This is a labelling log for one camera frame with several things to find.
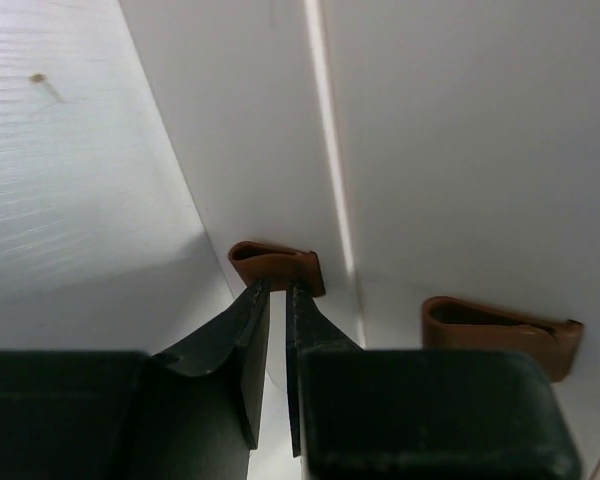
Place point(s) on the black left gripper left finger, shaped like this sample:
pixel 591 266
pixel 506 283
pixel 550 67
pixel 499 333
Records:
pixel 191 411

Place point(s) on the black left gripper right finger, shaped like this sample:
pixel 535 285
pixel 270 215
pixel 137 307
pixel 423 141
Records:
pixel 417 414

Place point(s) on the brown drawer tab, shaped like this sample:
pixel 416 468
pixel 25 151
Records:
pixel 253 261
pixel 452 323

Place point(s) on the brown bottom drawer tab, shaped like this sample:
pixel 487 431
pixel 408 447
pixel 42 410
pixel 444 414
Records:
pixel 253 261

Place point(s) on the white bottom drawer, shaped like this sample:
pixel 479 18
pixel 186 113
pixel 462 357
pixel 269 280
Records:
pixel 237 87

